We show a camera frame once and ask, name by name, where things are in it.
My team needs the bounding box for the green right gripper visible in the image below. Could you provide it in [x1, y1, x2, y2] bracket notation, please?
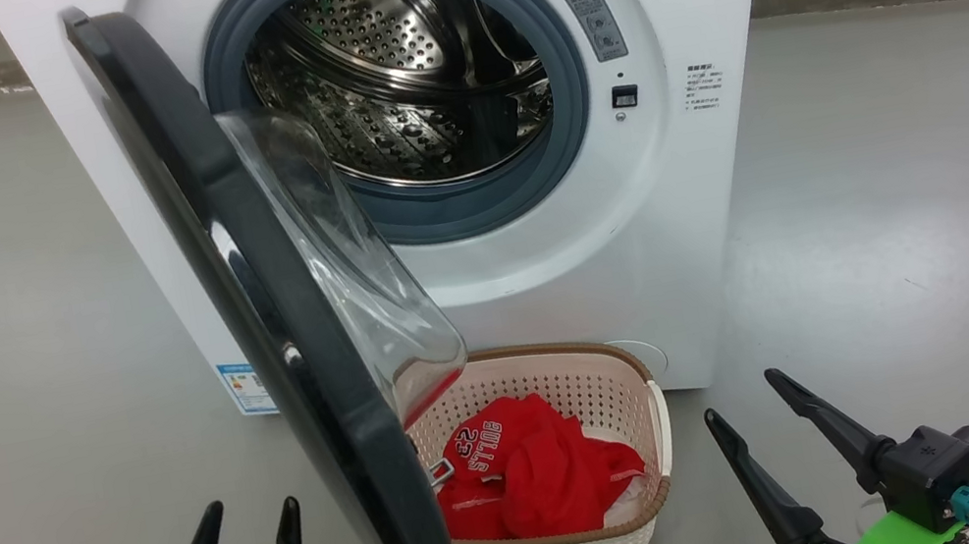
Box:
[698, 339, 969, 544]

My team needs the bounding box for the perforated steel washer drum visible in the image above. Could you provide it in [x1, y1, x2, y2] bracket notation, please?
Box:
[235, 0, 566, 215]

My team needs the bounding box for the white front-load washing machine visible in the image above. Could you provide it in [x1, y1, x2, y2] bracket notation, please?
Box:
[0, 0, 852, 501]

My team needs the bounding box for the grey warning sticker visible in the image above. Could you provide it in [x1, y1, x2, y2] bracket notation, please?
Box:
[561, 0, 630, 68]

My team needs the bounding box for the blue energy label sticker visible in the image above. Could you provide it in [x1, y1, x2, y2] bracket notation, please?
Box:
[215, 355, 279, 422]

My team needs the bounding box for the round white drain cover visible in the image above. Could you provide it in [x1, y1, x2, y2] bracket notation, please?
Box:
[607, 332, 671, 385]

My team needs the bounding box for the red and white printed jersey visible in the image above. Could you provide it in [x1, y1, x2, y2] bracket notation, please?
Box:
[421, 386, 590, 544]

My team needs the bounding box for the black round washer door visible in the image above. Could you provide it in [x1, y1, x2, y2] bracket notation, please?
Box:
[60, 0, 502, 544]

